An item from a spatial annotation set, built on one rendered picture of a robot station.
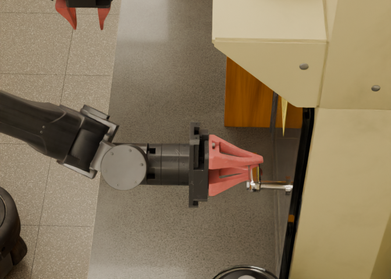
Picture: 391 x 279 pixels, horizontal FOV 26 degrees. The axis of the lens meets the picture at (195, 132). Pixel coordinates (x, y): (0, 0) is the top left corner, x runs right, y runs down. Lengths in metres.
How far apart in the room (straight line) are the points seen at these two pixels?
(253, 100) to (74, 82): 1.50
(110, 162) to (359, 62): 0.35
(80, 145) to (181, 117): 0.42
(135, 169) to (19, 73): 1.92
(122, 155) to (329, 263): 0.32
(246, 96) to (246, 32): 0.61
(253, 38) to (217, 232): 0.59
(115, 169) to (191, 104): 0.50
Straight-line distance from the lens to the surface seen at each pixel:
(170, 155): 1.12
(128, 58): 1.62
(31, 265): 2.48
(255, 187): 1.10
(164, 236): 1.37
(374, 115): 0.93
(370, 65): 0.87
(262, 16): 0.86
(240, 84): 1.42
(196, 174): 1.12
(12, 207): 2.30
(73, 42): 3.03
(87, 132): 1.13
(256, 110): 1.47
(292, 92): 0.89
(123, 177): 1.06
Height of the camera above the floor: 2.09
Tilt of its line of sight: 50 degrees down
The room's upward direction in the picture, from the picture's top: straight up
